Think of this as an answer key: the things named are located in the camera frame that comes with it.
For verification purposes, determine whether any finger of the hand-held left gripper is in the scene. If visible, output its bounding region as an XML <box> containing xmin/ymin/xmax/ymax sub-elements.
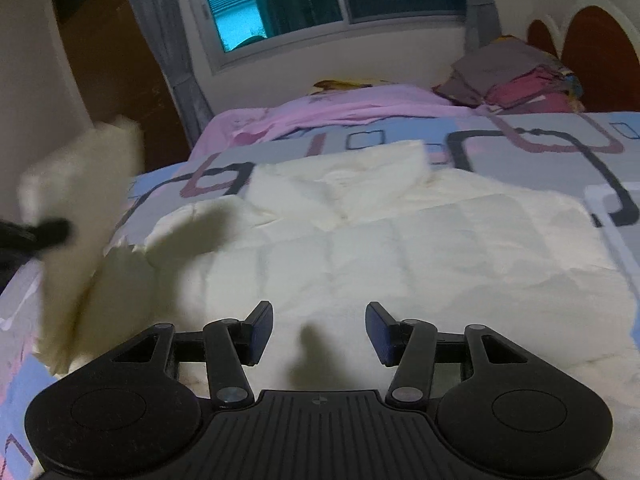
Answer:
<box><xmin>27</xmin><ymin>216</ymin><xmax>72</xmax><ymax>253</ymax></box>

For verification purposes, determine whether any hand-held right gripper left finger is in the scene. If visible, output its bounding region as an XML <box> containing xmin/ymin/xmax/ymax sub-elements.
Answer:
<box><xmin>112</xmin><ymin>300</ymin><xmax>275</xmax><ymax>408</ymax></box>

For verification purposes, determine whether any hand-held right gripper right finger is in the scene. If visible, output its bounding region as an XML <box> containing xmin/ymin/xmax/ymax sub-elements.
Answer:
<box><xmin>365</xmin><ymin>301</ymin><xmax>531</xmax><ymax>406</ymax></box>

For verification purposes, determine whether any cream quilted jacket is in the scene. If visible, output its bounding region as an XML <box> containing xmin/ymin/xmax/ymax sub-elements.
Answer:
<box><xmin>17</xmin><ymin>115</ymin><xmax>640</xmax><ymax>441</ymax></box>

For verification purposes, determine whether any pile of folded clothes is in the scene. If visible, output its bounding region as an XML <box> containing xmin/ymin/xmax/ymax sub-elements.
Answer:
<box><xmin>434</xmin><ymin>37</ymin><xmax>568</xmax><ymax>107</ymax></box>

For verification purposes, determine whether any brown wooden door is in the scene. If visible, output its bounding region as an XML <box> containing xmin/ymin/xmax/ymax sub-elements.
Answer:
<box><xmin>50</xmin><ymin>0</ymin><xmax>192</xmax><ymax>173</ymax></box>

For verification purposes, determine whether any patterned grey pink bed sheet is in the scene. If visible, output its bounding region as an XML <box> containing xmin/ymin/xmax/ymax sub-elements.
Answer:
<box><xmin>0</xmin><ymin>110</ymin><xmax>640</xmax><ymax>480</ymax></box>

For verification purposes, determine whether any grey curtain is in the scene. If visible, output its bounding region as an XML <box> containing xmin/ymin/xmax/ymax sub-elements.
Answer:
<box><xmin>445</xmin><ymin>0</ymin><xmax>503</xmax><ymax>57</ymax></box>
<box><xmin>115</xmin><ymin>0</ymin><xmax>217</xmax><ymax>137</ymax></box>

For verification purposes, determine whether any pink blanket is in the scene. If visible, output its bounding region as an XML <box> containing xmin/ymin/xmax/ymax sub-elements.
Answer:
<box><xmin>200</xmin><ymin>82</ymin><xmax>483</xmax><ymax>147</ymax></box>

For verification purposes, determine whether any yellow printed cloth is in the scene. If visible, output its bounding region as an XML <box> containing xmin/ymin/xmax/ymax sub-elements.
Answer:
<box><xmin>312</xmin><ymin>78</ymin><xmax>392</xmax><ymax>93</ymax></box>

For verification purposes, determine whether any red folded garment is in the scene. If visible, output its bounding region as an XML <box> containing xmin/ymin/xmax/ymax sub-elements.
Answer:
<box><xmin>480</xmin><ymin>66</ymin><xmax>586</xmax><ymax>113</ymax></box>

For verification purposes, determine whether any brown white-trimmed headboard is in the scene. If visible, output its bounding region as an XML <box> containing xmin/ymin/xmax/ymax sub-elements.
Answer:
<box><xmin>525</xmin><ymin>0</ymin><xmax>640</xmax><ymax>112</ymax></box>

